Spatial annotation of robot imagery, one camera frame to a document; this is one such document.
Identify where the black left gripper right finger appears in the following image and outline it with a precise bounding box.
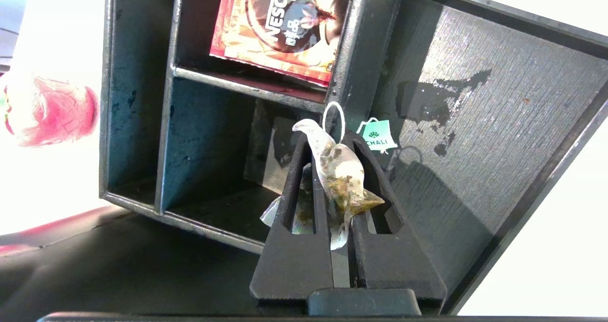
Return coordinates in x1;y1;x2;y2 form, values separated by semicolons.
342;131;447;300

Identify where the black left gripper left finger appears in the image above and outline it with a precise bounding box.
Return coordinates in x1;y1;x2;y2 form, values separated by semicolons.
250;133;333;300

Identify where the grey pyramid tea bag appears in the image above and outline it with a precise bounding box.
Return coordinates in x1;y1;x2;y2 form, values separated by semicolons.
260;101;399;250

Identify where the black rectangular serving tray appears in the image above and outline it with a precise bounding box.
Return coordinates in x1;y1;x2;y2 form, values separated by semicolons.
332;0;608;313

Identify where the black compartment organizer box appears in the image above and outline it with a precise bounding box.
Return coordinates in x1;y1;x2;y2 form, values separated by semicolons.
100;0;407;255

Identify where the red instant coffee sachet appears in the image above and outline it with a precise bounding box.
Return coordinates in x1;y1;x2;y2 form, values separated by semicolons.
210;0;354;87

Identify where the red strawberry shaped ornament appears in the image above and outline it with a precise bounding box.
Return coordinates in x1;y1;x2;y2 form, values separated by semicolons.
2;73;100;148

